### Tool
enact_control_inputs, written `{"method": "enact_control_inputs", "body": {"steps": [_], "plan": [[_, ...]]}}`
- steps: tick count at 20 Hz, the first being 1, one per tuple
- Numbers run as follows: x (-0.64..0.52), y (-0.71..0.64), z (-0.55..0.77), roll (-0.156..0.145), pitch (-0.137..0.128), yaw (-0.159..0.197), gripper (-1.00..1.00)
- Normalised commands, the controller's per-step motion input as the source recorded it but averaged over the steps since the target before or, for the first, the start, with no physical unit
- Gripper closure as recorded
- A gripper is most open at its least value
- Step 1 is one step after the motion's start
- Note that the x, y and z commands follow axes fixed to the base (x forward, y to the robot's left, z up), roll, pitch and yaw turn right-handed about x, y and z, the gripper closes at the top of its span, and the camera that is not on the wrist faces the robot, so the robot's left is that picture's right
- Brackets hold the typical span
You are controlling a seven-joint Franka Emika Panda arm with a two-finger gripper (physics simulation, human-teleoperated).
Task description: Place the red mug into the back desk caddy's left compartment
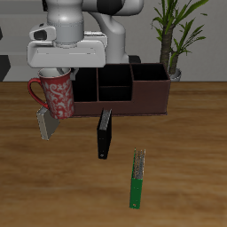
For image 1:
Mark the dark brown desk caddy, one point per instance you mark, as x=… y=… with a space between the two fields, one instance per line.
x=147 y=94

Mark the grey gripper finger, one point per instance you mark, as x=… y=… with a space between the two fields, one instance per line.
x=63 y=70
x=74 y=72

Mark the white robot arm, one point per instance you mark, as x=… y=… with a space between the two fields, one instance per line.
x=65 y=17

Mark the red patterned mug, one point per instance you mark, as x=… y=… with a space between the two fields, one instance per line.
x=59 y=94

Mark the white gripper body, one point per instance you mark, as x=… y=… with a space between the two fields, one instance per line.
x=66 y=56

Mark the grey book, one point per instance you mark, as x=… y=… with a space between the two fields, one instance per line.
x=46 y=127

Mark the green book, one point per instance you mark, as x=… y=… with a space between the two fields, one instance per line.
x=136 y=192

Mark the green pot plant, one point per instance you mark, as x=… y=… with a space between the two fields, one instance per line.
x=166 y=44

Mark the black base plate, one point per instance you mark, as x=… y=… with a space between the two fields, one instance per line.
x=134 y=59

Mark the black book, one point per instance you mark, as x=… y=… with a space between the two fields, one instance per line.
x=104 y=142

